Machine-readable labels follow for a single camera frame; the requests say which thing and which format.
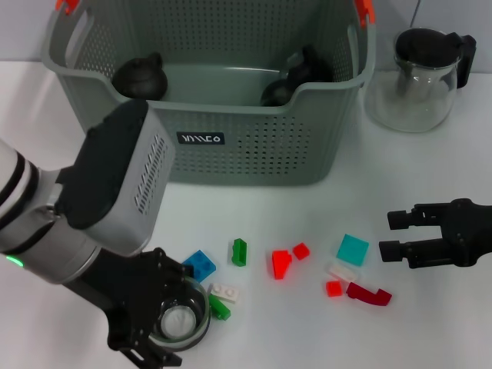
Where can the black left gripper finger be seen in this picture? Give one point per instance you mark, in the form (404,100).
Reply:
(153,355)

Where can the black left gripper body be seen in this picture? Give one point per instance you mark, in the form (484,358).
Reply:
(130,296)

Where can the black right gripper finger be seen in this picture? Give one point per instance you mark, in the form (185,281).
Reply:
(419,251)
(419,217)

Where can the green toy brick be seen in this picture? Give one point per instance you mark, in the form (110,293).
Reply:
(239,251)
(221,310)

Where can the small red toy brick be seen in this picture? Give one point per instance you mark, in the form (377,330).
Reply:
(333,288)
(301,251)

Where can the black clay teapot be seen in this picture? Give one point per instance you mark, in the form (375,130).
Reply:
(140,78)

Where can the glass teacup with black base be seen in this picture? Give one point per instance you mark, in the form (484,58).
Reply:
(180,323)
(307,65)
(276,94)

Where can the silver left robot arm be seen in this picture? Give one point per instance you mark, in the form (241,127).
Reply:
(107,184)

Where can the white studded toy brick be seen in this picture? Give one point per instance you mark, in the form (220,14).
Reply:
(225,293)

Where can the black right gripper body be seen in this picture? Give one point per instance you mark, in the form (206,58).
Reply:
(471,230)

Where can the teal toy plate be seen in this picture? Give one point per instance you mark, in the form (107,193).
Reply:
(353,250)

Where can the grey-green perforated storage bin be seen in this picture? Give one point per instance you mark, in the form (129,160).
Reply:
(230,161)

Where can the blue toy brick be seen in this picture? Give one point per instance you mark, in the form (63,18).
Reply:
(201,265)

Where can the red wedge toy brick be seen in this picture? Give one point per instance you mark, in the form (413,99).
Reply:
(280,263)

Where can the dark red curved toy brick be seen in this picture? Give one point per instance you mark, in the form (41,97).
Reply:
(365,294)

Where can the white flat toy plate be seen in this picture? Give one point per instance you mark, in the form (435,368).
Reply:
(341,271)

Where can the glass pitcher with black lid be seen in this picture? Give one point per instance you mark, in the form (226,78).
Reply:
(415,100)

